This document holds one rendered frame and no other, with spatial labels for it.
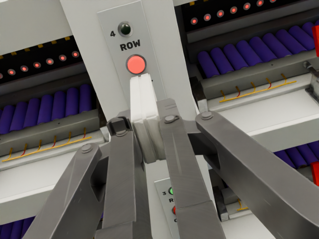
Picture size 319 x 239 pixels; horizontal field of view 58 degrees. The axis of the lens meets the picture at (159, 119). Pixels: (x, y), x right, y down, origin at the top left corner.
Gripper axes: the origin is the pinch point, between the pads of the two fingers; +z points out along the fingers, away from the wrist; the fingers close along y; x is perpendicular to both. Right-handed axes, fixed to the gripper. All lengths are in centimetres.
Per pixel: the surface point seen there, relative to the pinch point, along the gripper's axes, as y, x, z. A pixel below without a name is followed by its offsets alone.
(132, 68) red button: -0.8, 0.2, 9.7
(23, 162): -18.3, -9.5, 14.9
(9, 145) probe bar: -20.1, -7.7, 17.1
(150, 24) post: 1.9, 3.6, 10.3
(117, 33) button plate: -1.2, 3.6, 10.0
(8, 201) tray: -19.6, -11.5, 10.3
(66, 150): -12.4, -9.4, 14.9
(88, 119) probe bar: -8.9, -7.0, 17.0
